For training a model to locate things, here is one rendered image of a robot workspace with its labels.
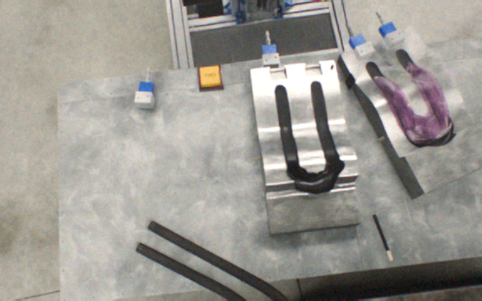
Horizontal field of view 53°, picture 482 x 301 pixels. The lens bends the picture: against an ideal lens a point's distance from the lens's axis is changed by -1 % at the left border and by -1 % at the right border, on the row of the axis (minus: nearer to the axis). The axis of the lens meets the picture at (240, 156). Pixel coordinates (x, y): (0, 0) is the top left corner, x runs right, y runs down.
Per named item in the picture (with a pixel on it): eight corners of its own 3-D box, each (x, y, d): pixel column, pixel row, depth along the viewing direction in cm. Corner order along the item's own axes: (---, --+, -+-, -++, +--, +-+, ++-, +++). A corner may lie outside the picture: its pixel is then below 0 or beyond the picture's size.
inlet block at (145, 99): (143, 70, 157) (140, 63, 152) (158, 71, 157) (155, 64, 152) (138, 108, 154) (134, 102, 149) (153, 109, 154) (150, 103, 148)
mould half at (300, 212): (249, 81, 156) (249, 62, 143) (329, 72, 156) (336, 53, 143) (269, 236, 142) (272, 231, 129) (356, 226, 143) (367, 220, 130)
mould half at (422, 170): (336, 61, 157) (343, 45, 147) (407, 33, 160) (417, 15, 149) (412, 200, 145) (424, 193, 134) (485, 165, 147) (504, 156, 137)
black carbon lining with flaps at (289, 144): (271, 88, 148) (273, 74, 138) (324, 82, 148) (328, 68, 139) (287, 199, 138) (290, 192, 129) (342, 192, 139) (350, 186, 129)
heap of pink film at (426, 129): (366, 80, 149) (373, 69, 141) (417, 59, 151) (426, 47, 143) (407, 154, 142) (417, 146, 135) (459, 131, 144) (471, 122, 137)
